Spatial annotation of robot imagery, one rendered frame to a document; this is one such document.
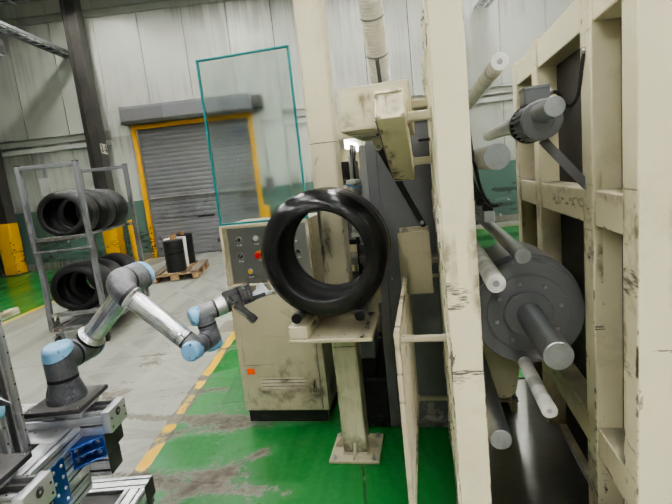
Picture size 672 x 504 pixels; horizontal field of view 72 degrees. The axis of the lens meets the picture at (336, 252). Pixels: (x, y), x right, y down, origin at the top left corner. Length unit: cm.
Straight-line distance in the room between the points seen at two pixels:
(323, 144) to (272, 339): 125
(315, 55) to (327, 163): 50
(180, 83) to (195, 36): 108
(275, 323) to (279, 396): 48
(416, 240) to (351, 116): 78
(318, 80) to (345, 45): 902
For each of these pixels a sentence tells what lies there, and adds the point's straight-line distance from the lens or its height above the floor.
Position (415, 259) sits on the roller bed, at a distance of 221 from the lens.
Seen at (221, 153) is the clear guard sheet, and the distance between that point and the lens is 284.
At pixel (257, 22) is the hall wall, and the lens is 1163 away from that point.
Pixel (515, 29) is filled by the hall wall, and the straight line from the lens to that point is 1202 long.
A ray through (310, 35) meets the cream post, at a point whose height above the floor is 214.
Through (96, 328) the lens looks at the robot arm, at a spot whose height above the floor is 98.
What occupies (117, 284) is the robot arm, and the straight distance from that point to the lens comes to 192.
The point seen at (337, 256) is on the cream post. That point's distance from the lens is 232.
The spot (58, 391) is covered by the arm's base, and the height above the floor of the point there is 78.
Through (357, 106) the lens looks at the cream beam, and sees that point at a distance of 164.
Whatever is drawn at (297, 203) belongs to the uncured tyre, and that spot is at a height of 140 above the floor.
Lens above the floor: 150
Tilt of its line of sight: 9 degrees down
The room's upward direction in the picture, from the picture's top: 6 degrees counter-clockwise
